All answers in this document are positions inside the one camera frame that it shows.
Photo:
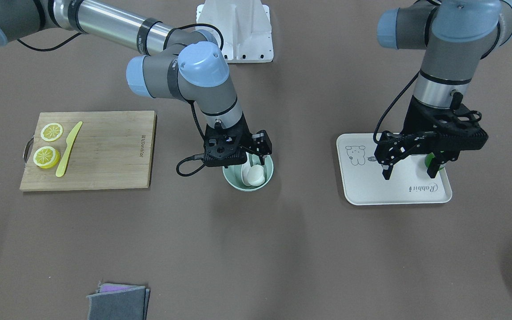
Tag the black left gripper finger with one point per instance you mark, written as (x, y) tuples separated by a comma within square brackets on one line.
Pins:
[(445, 154), (391, 148)]

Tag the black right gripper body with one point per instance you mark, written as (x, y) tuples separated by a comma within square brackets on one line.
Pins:
[(262, 142)]

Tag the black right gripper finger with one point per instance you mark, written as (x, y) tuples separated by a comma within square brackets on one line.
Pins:
[(261, 145)]

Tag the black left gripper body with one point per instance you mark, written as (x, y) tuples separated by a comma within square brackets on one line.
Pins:
[(417, 116)]

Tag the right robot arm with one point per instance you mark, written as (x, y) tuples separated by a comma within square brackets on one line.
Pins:
[(172, 63)]

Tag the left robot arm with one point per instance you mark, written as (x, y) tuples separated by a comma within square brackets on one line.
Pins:
[(455, 35)]

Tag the light green bowl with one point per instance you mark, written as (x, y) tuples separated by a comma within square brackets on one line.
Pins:
[(232, 173)]

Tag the green lime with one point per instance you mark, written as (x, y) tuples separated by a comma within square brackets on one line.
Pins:
[(434, 163)]

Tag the beige rabbit tray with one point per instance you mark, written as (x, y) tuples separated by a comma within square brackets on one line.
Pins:
[(364, 184)]

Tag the wooden cutting board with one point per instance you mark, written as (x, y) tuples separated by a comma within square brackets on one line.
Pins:
[(113, 150)]

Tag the yellow plastic knife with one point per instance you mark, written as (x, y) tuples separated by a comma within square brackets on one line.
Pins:
[(70, 140)]

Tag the lemon slice far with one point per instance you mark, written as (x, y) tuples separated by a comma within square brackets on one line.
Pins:
[(51, 132)]

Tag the grey folded cloth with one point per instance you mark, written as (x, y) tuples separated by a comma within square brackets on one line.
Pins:
[(119, 302)]

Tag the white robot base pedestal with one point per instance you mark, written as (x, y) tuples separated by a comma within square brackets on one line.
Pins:
[(245, 26)]

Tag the lemon half near handle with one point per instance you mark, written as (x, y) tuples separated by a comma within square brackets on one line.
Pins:
[(46, 157)]

